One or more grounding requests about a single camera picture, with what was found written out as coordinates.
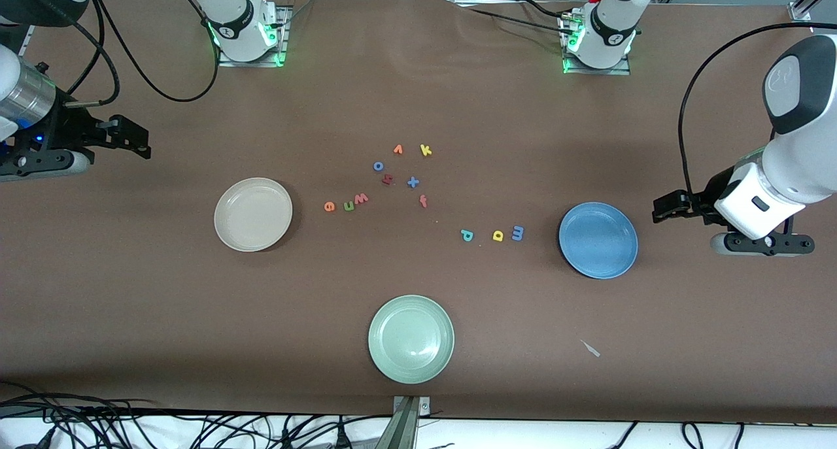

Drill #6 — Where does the blue round plate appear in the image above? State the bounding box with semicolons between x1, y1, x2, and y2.
558;202;639;280

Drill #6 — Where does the beige round plate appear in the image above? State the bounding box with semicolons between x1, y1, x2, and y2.
214;177;294;252

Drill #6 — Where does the pale green round plate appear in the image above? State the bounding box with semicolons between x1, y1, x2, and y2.
367;295;455;384

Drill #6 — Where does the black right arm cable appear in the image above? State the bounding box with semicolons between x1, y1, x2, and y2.
86;0;222;103

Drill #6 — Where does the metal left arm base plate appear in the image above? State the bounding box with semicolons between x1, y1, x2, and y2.
561;11;632;76

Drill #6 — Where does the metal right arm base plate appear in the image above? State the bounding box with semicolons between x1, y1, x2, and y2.
218;5;290;68

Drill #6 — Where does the aluminium frame profile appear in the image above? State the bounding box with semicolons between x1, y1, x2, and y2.
788;0;837;22

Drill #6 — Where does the black cable on table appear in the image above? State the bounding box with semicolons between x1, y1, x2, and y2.
451;0;576;35

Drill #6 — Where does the black floor cable tangle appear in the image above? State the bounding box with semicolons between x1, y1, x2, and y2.
0;382;393;449

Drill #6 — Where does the grey metal table bracket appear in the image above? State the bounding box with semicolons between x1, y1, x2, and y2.
392;395;431;449

